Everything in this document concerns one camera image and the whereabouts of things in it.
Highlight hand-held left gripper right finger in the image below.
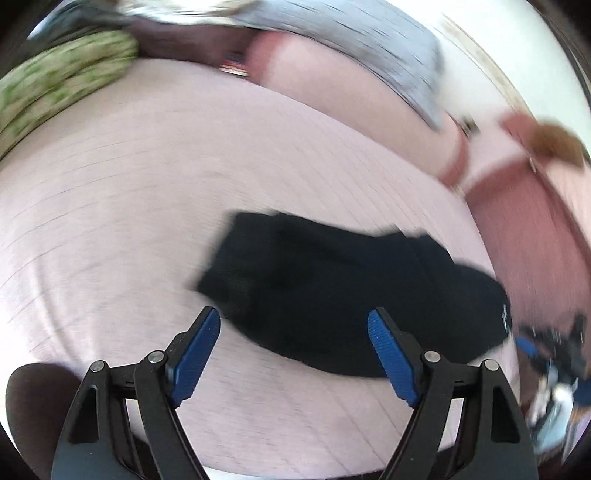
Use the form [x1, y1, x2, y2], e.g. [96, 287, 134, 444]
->
[368, 306, 540, 480]

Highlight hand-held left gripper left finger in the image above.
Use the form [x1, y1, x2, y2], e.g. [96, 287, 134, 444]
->
[52, 306, 221, 480]

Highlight black pants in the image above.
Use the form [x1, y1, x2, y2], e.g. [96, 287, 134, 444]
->
[197, 210, 512, 380]

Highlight green patterned blanket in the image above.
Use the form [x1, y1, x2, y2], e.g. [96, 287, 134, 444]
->
[0, 33, 140, 160]

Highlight pink bed sheet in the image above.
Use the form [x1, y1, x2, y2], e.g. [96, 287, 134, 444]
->
[0, 58, 522, 468]

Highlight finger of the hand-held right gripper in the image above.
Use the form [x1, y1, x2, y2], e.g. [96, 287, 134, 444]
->
[515, 326, 573, 370]

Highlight grey blanket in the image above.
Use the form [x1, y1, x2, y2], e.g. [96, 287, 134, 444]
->
[231, 0, 447, 130]

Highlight brown plush toy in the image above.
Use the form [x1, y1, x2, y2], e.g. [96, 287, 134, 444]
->
[529, 121, 591, 168]

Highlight pink padded headboard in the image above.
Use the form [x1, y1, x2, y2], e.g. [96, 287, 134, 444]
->
[247, 30, 591, 324]

